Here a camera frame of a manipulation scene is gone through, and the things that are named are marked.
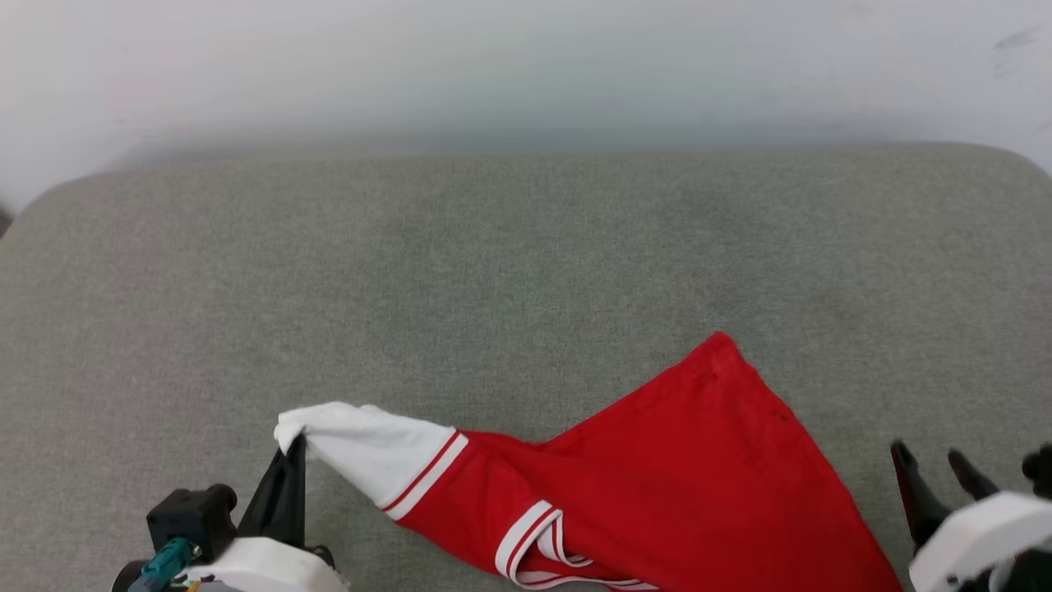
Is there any red and white garment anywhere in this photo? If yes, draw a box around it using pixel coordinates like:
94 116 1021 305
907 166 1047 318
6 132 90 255
275 331 906 592

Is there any grey fabric sofa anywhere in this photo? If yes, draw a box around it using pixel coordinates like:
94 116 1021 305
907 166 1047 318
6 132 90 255
0 141 1052 592

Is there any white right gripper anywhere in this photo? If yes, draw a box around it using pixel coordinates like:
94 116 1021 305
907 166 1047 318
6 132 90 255
891 441 1052 592

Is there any teal left cable connector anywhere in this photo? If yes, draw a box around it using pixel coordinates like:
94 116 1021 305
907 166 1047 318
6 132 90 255
126 538 200 592

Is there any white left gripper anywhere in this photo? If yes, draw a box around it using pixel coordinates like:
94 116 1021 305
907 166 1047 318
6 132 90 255
175 435 352 592

